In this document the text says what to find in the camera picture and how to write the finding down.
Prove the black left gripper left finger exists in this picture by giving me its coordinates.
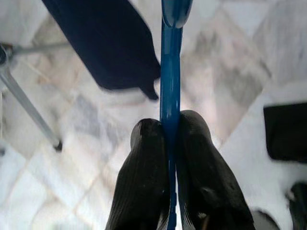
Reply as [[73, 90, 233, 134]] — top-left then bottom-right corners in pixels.
[[104, 118, 172, 230]]

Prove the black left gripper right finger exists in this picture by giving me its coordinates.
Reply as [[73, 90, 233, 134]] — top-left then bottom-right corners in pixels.
[[176, 109, 256, 230]]

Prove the blue plastic hanger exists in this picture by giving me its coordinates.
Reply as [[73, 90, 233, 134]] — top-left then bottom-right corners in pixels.
[[159, 0, 194, 230]]

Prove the black robot foot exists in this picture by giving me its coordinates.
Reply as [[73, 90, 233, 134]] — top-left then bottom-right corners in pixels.
[[263, 102, 307, 163]]

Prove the silver metal clothes rack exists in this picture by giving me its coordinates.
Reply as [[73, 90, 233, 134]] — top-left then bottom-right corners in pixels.
[[0, 43, 70, 151]]

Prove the navy shirt red collar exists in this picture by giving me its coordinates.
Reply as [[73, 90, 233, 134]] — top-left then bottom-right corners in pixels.
[[42, 0, 162, 101]]

